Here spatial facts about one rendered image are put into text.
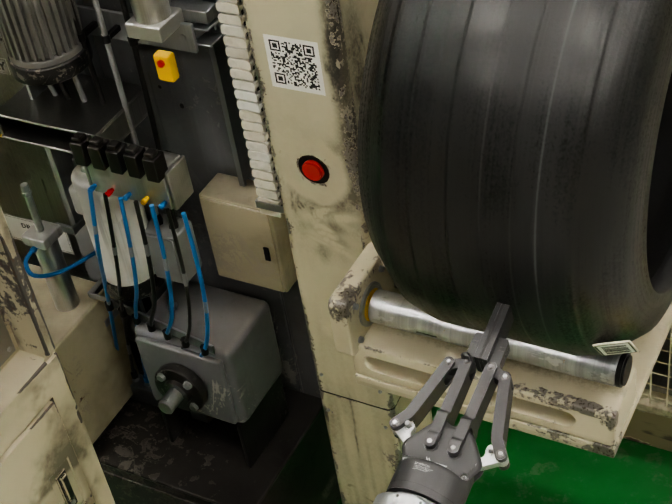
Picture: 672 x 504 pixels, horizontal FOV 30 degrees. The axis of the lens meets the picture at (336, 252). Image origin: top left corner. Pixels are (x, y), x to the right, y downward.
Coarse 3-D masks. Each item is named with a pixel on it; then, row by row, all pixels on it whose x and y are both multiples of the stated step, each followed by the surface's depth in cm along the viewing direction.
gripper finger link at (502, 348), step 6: (498, 342) 130; (504, 342) 130; (498, 348) 130; (504, 348) 129; (492, 354) 129; (498, 354) 129; (504, 354) 129; (492, 360) 129; (498, 360) 129; (504, 360) 130; (498, 366) 128; (498, 372) 128; (498, 378) 127
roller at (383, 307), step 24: (384, 312) 161; (408, 312) 160; (432, 336) 159; (456, 336) 157; (528, 360) 154; (552, 360) 152; (576, 360) 150; (600, 360) 149; (624, 360) 148; (624, 384) 150
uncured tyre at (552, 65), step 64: (384, 0) 128; (448, 0) 122; (512, 0) 119; (576, 0) 117; (640, 0) 117; (384, 64) 125; (448, 64) 122; (512, 64) 119; (576, 64) 116; (640, 64) 117; (384, 128) 126; (448, 128) 122; (512, 128) 119; (576, 128) 117; (640, 128) 118; (384, 192) 129; (448, 192) 125; (512, 192) 121; (576, 192) 119; (640, 192) 122; (384, 256) 136; (448, 256) 130; (512, 256) 125; (576, 256) 122; (640, 256) 128; (448, 320) 144; (576, 320) 130; (640, 320) 137
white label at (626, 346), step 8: (592, 344) 135; (600, 344) 134; (608, 344) 134; (616, 344) 134; (624, 344) 134; (632, 344) 135; (600, 352) 138; (608, 352) 138; (616, 352) 138; (624, 352) 138; (632, 352) 139
